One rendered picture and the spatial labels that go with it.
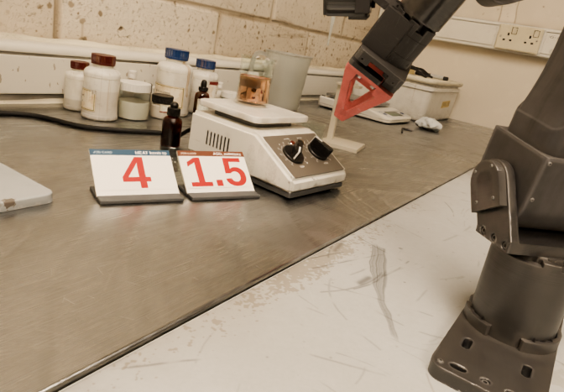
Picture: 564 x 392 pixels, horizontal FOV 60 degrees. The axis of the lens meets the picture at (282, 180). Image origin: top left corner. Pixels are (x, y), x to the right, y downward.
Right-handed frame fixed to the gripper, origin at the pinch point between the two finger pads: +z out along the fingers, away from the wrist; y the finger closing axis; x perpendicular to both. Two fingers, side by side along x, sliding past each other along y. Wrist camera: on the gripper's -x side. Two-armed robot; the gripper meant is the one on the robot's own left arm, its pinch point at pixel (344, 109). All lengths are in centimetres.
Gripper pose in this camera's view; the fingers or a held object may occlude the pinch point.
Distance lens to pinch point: 65.7
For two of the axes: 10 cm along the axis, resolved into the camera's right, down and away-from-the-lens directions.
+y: -3.2, 4.5, -8.4
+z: -5.2, 6.5, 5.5
